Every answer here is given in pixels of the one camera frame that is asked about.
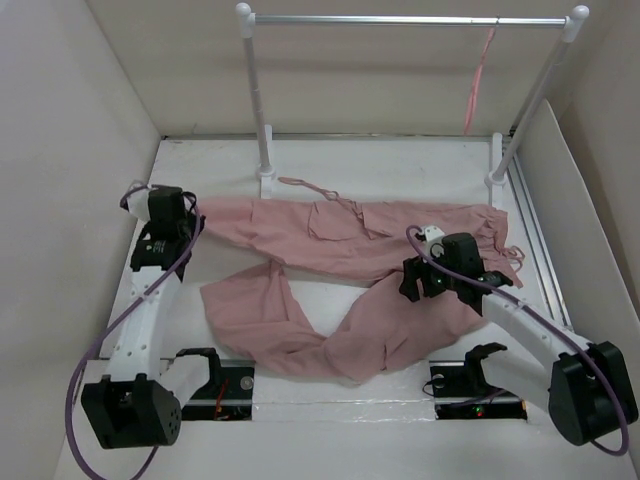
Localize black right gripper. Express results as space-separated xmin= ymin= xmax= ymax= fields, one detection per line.
xmin=397 ymin=244 xmax=460 ymax=301

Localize pink trousers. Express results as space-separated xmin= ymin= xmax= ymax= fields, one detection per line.
xmin=200 ymin=190 xmax=522 ymax=383

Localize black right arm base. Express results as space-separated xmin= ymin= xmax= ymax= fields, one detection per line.
xmin=422 ymin=361 xmax=528 ymax=421

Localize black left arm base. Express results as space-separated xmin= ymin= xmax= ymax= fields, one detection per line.
xmin=181 ymin=354 xmax=255 ymax=422

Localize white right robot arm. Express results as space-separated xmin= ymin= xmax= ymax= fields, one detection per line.
xmin=399 ymin=225 xmax=639 ymax=457

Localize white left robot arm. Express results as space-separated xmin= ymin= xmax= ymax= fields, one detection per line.
xmin=81 ymin=185 xmax=223 ymax=449

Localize pink clothes hanger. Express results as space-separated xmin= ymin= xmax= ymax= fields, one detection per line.
xmin=463 ymin=26 xmax=497 ymax=135

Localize white clothes rack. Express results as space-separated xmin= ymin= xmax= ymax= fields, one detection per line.
xmin=233 ymin=1 xmax=591 ymax=207

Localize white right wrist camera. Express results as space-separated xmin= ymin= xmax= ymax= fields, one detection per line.
xmin=416 ymin=225 xmax=446 ymax=247

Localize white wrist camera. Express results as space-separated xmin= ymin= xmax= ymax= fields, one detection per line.
xmin=119 ymin=188 xmax=150 ymax=222
xmin=416 ymin=225 xmax=446 ymax=247

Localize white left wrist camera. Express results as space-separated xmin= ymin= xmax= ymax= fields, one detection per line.
xmin=119 ymin=188 xmax=150 ymax=222

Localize aluminium side rail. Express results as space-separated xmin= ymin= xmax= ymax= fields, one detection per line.
xmin=507 ymin=153 xmax=573 ymax=330

